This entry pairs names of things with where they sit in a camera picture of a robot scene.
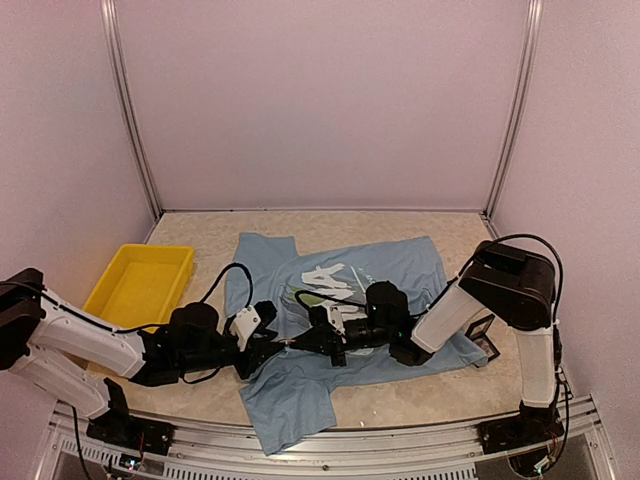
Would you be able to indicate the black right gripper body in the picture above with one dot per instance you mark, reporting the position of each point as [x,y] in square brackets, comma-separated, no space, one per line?
[337,358]

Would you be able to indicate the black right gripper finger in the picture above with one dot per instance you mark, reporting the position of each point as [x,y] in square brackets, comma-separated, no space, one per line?
[317,347]
[316,336]

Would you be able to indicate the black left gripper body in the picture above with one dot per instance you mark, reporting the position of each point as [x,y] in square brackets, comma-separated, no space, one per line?
[244,368]

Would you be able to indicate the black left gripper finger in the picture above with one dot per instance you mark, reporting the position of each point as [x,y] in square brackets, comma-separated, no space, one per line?
[253,361]
[266,342]

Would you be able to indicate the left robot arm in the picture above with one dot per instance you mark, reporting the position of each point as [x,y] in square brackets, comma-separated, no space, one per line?
[41,335]

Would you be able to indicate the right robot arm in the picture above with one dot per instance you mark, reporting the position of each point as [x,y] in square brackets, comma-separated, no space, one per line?
[520,287]

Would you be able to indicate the black display case with brooch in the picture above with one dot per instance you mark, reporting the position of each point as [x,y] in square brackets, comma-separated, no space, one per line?
[477,332]

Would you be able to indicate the yellow plastic bin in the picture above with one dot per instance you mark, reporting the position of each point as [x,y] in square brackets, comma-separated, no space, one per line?
[141,285]

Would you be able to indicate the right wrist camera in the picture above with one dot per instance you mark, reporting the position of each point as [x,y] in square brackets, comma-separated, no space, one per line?
[323,316]

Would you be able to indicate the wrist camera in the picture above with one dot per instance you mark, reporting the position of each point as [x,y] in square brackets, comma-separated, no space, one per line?
[251,319]
[323,316]

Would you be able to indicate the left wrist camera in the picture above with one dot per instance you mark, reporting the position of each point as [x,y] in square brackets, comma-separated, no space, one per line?
[251,319]

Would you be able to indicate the aluminium table front rail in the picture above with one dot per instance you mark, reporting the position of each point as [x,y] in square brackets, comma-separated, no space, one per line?
[210,450]

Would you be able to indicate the aluminium corner post left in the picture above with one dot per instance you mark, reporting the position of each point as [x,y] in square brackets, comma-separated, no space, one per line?
[108,9]

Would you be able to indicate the aluminium corner post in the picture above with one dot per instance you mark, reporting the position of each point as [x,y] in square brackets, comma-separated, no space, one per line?
[517,108]
[108,9]

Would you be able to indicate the aluminium corner post right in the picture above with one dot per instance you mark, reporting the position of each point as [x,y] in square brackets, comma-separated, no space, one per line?
[517,108]

